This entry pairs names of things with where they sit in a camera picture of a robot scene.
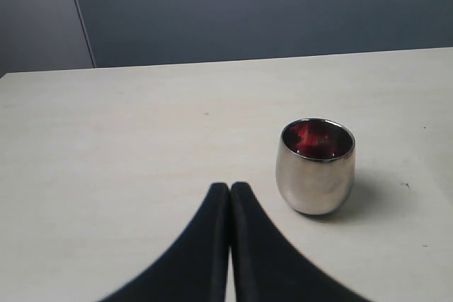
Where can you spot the red candy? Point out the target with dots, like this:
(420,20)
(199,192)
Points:
(310,141)

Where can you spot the shiny steel cup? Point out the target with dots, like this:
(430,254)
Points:
(315,186)

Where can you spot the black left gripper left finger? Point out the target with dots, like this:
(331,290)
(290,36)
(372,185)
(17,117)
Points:
(195,266)

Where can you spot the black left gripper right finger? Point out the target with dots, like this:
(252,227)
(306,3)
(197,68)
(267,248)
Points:
(266,266)

